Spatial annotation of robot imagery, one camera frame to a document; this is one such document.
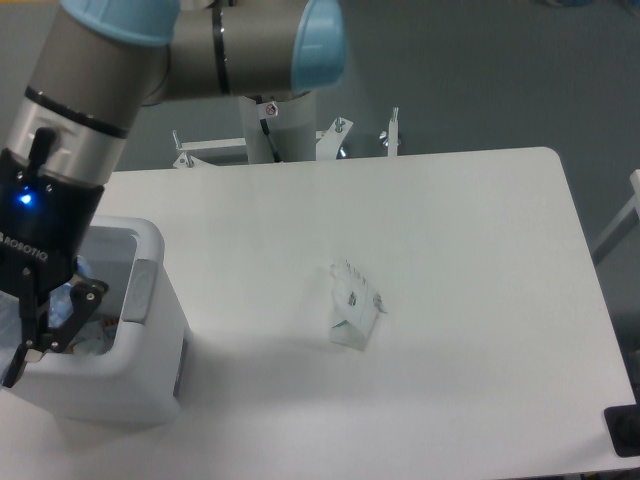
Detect clear plastic water bottle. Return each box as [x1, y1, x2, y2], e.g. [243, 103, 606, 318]
[0, 254, 92, 351]

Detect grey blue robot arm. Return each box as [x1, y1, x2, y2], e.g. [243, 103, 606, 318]
[1, 1, 346, 388]

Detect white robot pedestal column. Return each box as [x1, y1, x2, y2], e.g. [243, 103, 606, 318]
[238, 91, 317, 164]

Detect white paper carton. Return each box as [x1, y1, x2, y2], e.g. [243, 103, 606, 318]
[329, 258, 388, 352]

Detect white frame at right edge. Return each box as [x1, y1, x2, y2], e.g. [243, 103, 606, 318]
[591, 169, 639, 266]

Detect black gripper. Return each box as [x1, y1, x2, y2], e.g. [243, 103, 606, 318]
[1, 149, 109, 389]

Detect black clamp on table edge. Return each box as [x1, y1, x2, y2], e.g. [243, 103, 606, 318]
[604, 404, 639, 458]

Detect black cable on pedestal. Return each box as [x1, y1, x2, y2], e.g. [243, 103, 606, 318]
[258, 117, 282, 164]

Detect white pedestal base brackets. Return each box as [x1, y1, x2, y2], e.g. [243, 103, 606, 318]
[171, 105, 405, 170]

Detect white plastic trash can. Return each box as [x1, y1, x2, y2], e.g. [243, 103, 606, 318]
[9, 216, 191, 423]

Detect trash inside trash can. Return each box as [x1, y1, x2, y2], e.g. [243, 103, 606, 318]
[67, 315, 120, 356]

